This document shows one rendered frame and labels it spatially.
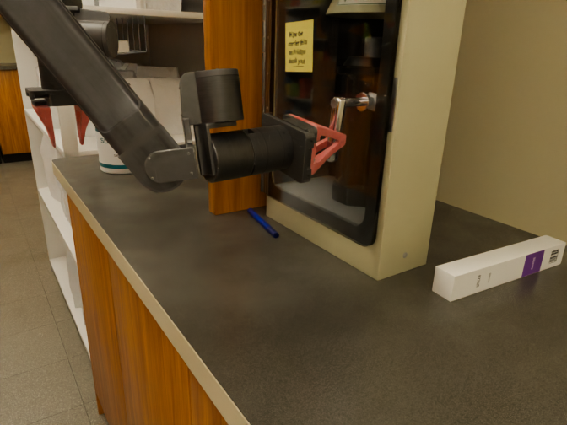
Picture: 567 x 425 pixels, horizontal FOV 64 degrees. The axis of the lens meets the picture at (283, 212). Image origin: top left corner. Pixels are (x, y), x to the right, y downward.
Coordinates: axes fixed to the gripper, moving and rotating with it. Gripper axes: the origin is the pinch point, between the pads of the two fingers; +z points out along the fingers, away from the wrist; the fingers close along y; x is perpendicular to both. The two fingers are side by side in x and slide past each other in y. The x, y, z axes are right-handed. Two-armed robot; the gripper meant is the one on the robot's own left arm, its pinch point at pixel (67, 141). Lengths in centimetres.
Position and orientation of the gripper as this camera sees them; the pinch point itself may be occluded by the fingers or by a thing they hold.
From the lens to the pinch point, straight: 91.2
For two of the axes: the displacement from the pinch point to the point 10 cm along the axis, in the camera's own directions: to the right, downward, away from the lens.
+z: -0.3, 9.4, 3.5
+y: 8.3, -1.7, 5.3
